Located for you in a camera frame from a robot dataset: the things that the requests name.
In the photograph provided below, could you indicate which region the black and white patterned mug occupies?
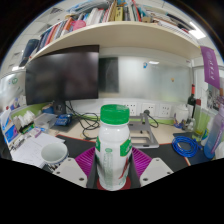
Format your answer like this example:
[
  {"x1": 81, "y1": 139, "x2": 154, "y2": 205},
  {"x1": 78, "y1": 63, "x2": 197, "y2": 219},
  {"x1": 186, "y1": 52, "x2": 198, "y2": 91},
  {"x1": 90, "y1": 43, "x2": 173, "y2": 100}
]
[{"x1": 40, "y1": 142, "x2": 69, "y2": 167}]

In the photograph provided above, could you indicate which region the black desk mat red edge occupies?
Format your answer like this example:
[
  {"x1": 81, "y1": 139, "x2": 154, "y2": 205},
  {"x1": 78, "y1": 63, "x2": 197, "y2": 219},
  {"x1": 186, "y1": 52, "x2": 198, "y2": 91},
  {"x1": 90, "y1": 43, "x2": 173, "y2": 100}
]
[{"x1": 54, "y1": 134, "x2": 192, "y2": 174}]

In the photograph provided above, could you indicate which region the white bottle with green cap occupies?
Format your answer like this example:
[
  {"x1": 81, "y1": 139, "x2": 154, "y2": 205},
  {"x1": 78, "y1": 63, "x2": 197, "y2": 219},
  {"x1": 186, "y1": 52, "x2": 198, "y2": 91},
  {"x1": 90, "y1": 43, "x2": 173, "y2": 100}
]
[{"x1": 94, "y1": 104, "x2": 133, "y2": 192}]

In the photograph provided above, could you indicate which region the group photo poster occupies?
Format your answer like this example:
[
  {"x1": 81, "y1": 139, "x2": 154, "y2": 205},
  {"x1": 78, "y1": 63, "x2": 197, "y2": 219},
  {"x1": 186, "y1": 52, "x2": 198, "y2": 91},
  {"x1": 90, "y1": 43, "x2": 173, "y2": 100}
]
[{"x1": 206, "y1": 83, "x2": 224, "y2": 113}]

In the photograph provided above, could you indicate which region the grey metal laptop stand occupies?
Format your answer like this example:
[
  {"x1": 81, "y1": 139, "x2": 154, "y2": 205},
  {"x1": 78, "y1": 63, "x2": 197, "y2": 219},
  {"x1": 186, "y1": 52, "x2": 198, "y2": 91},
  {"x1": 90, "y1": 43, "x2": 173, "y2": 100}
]
[{"x1": 128, "y1": 112, "x2": 160, "y2": 150}]

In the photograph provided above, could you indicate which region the white wall outlet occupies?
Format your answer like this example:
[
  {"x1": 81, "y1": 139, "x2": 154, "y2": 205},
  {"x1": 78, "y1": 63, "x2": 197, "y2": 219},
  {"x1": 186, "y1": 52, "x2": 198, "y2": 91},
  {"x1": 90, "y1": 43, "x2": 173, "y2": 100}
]
[
  {"x1": 123, "y1": 102, "x2": 138, "y2": 117},
  {"x1": 141, "y1": 103, "x2": 157, "y2": 118},
  {"x1": 158, "y1": 103, "x2": 173, "y2": 118}
]

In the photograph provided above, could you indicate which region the purple pennant flag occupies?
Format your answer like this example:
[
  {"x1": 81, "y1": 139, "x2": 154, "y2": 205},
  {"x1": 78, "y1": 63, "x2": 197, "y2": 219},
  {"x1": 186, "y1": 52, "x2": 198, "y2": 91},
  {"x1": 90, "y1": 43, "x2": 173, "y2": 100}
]
[{"x1": 199, "y1": 45, "x2": 222, "y2": 91}]

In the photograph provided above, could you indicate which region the dark wine bottle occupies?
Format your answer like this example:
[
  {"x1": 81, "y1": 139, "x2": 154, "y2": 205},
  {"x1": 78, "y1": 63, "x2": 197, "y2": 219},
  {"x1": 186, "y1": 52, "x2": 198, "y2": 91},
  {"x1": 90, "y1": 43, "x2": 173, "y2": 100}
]
[{"x1": 186, "y1": 83, "x2": 198, "y2": 118}]

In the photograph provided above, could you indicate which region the wooden shelf with books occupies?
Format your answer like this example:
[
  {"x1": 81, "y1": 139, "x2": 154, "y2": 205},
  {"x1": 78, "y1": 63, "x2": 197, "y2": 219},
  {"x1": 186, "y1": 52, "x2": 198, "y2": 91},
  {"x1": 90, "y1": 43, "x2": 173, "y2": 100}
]
[{"x1": 18, "y1": 0, "x2": 208, "y2": 69}]

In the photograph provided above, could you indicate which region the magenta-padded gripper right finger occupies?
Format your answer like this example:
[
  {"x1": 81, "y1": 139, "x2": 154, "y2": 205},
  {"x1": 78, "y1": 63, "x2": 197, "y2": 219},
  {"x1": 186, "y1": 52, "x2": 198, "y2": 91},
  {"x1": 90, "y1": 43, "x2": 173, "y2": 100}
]
[{"x1": 128, "y1": 146, "x2": 174, "y2": 188}]

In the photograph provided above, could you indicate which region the black cable bundle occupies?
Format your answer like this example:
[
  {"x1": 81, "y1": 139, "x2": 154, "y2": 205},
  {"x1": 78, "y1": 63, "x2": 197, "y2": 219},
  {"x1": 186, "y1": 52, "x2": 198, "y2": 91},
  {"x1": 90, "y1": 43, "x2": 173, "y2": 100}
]
[{"x1": 64, "y1": 100, "x2": 101, "y2": 141}]

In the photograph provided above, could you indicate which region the black computer monitor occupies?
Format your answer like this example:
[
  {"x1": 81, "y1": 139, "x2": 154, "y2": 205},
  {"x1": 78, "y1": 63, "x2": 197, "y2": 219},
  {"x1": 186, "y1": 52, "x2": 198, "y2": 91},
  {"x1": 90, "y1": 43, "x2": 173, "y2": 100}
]
[{"x1": 24, "y1": 44, "x2": 100, "y2": 107}]

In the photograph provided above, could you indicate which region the white handwritten paper sheet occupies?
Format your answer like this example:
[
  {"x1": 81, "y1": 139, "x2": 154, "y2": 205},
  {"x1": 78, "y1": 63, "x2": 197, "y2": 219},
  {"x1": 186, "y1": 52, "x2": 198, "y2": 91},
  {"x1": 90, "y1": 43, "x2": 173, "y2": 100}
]
[{"x1": 9, "y1": 132, "x2": 66, "y2": 169}]

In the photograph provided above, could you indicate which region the purple translucent water jug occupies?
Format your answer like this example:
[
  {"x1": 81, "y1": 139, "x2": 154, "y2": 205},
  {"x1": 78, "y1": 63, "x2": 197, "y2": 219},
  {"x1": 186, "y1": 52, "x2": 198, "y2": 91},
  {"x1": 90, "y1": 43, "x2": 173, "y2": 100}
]
[{"x1": 203, "y1": 103, "x2": 224, "y2": 160}]

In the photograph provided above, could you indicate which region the clear plastic box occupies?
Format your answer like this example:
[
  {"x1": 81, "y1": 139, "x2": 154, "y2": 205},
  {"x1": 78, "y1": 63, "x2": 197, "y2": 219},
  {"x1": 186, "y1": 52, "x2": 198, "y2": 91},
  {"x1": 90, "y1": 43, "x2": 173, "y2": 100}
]
[{"x1": 33, "y1": 112, "x2": 58, "y2": 132}]

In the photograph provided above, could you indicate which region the rectangular ceiling light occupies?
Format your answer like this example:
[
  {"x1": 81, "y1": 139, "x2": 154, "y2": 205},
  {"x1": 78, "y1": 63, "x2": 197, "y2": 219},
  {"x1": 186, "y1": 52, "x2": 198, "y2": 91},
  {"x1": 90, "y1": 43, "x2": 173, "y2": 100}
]
[{"x1": 188, "y1": 21, "x2": 208, "y2": 40}]

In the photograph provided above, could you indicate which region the small blue device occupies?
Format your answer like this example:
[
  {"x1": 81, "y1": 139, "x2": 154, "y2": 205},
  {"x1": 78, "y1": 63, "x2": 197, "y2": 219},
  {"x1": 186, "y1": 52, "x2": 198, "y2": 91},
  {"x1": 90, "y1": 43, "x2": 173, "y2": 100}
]
[{"x1": 53, "y1": 113, "x2": 74, "y2": 128}]

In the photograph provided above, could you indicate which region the coiled blue cable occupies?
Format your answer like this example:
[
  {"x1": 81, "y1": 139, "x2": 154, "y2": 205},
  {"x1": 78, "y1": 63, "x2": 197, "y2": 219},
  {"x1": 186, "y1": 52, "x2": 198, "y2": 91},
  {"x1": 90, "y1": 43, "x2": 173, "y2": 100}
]
[{"x1": 171, "y1": 134, "x2": 203, "y2": 159}]

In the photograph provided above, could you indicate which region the green drinking glass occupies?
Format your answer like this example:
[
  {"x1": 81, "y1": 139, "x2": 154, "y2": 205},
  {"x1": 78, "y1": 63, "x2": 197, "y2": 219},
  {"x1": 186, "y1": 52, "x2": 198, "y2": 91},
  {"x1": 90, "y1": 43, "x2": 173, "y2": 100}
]
[{"x1": 192, "y1": 106, "x2": 211, "y2": 143}]

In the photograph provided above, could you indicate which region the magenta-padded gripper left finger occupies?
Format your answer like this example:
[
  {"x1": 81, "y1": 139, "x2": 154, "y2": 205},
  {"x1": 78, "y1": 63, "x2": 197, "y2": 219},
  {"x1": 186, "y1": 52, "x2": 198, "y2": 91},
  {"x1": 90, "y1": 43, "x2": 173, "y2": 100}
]
[{"x1": 52, "y1": 146, "x2": 99, "y2": 190}]

